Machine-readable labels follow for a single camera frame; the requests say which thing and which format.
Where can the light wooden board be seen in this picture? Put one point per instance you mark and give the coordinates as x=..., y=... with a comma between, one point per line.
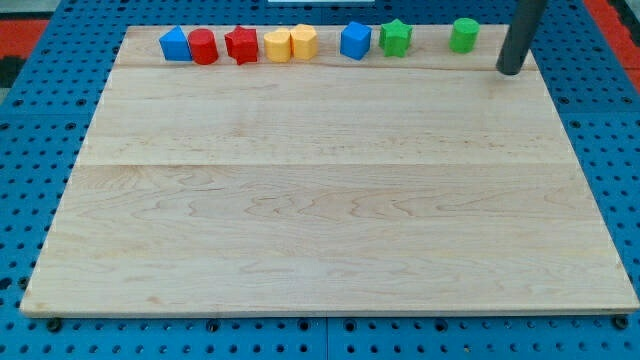
x=428, y=185

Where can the yellow heart block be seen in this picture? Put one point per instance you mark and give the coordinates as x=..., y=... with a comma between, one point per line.
x=277, y=45

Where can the yellow hexagon block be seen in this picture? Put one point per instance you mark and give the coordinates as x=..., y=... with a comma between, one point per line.
x=304, y=42

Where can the blue cube block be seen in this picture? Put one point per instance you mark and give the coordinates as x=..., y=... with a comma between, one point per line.
x=355, y=40

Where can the red star block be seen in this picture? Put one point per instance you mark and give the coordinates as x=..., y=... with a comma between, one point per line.
x=242, y=45

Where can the green star block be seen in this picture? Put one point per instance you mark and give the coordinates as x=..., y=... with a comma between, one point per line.
x=395, y=38

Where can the red cylinder block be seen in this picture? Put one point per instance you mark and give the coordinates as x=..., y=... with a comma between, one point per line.
x=202, y=46

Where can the blue triangle block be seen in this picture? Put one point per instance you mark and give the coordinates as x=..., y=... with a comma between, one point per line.
x=174, y=45

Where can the green cylinder block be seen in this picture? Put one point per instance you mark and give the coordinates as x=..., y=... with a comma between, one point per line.
x=464, y=35

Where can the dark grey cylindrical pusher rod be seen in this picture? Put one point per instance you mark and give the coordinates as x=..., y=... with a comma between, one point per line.
x=519, y=37

